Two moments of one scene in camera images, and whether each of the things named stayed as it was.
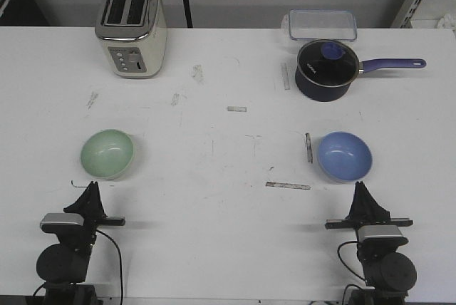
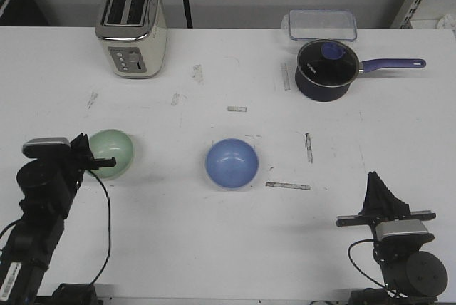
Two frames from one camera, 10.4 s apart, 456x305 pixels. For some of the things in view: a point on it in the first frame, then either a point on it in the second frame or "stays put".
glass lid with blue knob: [327, 63] stays put
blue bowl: [344, 156] to [231, 163]
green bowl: [107, 154] stays put
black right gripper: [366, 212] to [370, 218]
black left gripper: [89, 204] to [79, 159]
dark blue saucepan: [325, 93] stays put
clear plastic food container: [320, 25] stays put
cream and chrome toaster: [130, 21] stays put
